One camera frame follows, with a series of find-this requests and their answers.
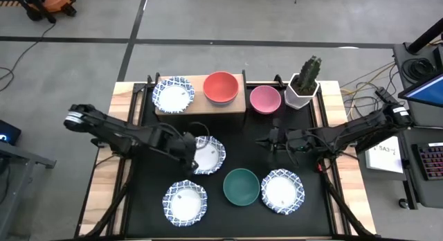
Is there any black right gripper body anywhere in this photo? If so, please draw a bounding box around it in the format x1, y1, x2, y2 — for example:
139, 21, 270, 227
274, 127, 314, 154

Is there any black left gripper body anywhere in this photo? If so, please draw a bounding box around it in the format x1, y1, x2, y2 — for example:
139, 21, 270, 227
151, 125, 190, 164

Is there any blue patterned paper bowl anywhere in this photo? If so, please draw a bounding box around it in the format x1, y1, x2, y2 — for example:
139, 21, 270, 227
192, 135, 227, 176
151, 76, 196, 114
260, 168, 306, 215
162, 179, 208, 227

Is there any pink bowl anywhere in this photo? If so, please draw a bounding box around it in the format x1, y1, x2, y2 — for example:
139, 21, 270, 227
249, 84, 282, 115

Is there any teal ceramic bowl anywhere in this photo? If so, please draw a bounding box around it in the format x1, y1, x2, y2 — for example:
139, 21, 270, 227
222, 168, 261, 207

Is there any red bowl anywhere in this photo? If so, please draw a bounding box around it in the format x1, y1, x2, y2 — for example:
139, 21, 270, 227
202, 71, 240, 104

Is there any wooden shelf with black legs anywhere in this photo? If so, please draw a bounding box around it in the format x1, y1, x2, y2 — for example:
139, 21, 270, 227
147, 69, 248, 117

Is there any black table mat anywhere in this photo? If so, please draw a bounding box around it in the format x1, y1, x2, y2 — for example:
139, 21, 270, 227
125, 84, 334, 239

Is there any white plant pot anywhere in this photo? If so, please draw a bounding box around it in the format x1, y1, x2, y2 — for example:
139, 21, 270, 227
283, 73, 320, 110

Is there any green cactus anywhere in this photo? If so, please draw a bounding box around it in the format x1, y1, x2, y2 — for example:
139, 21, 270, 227
297, 55, 323, 96

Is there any white paper sheet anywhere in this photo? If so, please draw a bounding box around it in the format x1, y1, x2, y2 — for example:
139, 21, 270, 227
365, 145, 405, 175

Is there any black power strip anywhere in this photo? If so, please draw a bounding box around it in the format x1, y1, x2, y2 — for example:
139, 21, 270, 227
375, 87, 395, 104

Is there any grey metal stand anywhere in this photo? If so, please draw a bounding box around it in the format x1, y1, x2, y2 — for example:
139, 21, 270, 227
0, 140, 57, 235

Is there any black keyboard with coloured keys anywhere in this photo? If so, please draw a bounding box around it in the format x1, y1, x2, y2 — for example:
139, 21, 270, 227
411, 142, 443, 181

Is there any grey desk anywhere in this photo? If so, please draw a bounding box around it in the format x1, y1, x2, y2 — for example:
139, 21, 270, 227
392, 42, 443, 210

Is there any monitor with blue screen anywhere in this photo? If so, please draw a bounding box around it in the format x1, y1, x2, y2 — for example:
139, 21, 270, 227
397, 71, 443, 109

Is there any black device with blue light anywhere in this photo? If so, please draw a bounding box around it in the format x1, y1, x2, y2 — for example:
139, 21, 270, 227
0, 119, 22, 147

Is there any black pole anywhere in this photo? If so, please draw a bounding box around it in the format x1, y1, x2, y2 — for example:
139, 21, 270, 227
407, 17, 443, 55

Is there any orange shop vacuum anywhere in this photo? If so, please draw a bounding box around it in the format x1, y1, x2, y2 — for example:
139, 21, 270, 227
17, 0, 80, 23

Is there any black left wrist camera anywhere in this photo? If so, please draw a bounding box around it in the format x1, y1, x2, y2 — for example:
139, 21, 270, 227
182, 132, 199, 154

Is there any yellow cable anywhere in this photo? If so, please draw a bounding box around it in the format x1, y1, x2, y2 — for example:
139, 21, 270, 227
341, 62, 396, 121

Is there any coiled black cable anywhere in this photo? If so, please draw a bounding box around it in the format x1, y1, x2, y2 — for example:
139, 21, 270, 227
402, 57, 437, 83

